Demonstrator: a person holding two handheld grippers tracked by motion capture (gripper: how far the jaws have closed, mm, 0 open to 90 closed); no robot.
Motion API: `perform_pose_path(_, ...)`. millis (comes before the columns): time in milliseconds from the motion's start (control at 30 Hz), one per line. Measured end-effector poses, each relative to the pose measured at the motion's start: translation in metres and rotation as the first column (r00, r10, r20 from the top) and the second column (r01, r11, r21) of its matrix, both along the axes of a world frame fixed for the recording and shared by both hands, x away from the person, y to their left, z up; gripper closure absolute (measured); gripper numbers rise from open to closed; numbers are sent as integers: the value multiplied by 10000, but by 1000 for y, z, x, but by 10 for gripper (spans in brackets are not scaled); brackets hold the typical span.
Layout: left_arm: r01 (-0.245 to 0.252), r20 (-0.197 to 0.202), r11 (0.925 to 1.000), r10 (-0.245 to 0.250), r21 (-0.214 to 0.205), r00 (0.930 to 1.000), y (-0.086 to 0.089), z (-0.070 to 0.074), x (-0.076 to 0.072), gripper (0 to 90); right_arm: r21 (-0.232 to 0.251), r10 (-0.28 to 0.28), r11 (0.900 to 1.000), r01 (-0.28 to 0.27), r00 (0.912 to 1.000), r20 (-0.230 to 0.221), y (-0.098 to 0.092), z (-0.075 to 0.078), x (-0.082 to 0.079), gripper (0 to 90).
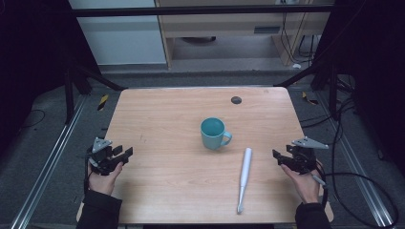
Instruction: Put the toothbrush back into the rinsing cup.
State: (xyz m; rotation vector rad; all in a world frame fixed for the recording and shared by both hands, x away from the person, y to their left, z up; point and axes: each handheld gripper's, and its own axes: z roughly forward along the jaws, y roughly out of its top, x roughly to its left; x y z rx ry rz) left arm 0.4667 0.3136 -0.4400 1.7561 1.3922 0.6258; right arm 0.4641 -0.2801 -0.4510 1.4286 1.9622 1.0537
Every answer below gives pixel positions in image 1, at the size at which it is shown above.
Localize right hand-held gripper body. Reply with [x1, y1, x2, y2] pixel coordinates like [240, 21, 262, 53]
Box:
[285, 135, 330, 176]

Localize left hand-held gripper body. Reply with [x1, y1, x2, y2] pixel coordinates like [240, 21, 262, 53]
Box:
[86, 136, 126, 177]

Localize teal mug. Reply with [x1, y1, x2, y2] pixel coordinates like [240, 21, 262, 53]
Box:
[200, 116, 233, 151]

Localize person's left hand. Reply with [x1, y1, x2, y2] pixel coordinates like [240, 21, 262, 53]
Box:
[87, 161, 125, 197]

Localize person's right hand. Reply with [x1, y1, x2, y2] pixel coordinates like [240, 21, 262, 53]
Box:
[279, 159, 323, 205]

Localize yellow black striped tape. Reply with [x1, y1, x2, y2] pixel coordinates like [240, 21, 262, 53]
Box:
[301, 91, 319, 106]
[96, 94, 110, 112]

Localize black metal stand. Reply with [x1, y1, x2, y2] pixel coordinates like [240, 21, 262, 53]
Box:
[62, 58, 128, 126]
[272, 58, 340, 121]

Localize dark curtain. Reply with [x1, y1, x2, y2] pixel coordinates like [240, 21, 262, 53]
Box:
[0, 0, 101, 156]
[313, 0, 405, 177]

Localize white cabinet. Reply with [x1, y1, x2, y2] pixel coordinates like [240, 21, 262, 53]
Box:
[67, 0, 168, 67]

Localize light wooden desk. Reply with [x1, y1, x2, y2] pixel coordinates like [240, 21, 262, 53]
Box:
[155, 0, 336, 70]

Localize black short gripper cable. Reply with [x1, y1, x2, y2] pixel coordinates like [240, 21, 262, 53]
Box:
[83, 155, 93, 195]

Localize grey cable plug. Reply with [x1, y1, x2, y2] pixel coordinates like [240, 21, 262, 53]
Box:
[310, 174, 328, 187]

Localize black floor cable bundle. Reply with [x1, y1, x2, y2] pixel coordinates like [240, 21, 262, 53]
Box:
[300, 75, 357, 130]

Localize aluminium floor rail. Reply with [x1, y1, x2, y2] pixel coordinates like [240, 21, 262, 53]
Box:
[316, 91, 395, 229]
[10, 94, 88, 229]

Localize thin black floor cable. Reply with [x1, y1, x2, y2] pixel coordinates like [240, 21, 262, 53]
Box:
[19, 109, 47, 131]

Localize black looping gripper cable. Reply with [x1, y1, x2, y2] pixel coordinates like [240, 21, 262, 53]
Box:
[314, 120, 399, 229]

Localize black hanging desk cables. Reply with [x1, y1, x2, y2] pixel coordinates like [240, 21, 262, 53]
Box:
[280, 11, 321, 66]

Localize black horizontal frame bar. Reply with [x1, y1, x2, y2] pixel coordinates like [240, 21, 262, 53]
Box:
[70, 5, 334, 18]

